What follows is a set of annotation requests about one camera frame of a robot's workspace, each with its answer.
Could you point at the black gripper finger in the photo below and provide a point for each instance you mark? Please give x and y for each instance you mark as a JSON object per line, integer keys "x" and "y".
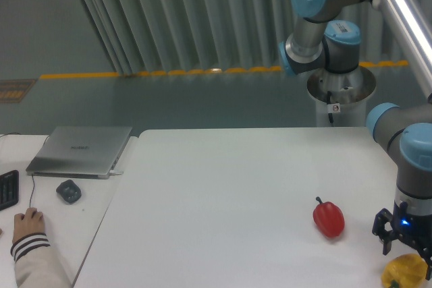
{"x": 383, "y": 229}
{"x": 425, "y": 253}

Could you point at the red bell pepper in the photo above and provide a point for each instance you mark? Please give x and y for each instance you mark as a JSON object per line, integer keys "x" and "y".
{"x": 328, "y": 218}

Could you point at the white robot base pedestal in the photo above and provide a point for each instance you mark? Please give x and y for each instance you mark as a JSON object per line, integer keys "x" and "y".
{"x": 341, "y": 99}

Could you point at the black keyboard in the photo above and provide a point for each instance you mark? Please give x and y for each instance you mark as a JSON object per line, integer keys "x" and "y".
{"x": 9, "y": 189}

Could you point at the silver closed laptop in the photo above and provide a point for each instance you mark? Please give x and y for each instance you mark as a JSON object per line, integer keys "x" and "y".
{"x": 80, "y": 152}

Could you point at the person's right hand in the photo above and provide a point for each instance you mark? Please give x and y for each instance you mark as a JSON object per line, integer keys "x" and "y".
{"x": 26, "y": 224}

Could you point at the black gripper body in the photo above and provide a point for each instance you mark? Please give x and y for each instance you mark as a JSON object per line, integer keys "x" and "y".
{"x": 413, "y": 230}

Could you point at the grey-green pleated curtain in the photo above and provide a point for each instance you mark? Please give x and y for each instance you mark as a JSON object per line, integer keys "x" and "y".
{"x": 171, "y": 35}

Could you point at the small black device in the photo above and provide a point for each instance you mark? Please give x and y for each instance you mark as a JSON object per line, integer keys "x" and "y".
{"x": 69, "y": 191}

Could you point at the yellow bell pepper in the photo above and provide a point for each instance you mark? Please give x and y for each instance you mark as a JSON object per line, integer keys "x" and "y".
{"x": 407, "y": 271}

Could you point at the computer mouse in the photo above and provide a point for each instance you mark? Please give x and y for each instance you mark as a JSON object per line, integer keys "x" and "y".
{"x": 39, "y": 216}

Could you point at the white striped sleeve forearm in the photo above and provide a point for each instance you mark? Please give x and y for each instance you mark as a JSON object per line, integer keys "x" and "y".
{"x": 37, "y": 263}

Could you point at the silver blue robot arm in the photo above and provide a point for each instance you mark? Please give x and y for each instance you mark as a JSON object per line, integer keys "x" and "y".
{"x": 398, "y": 15}

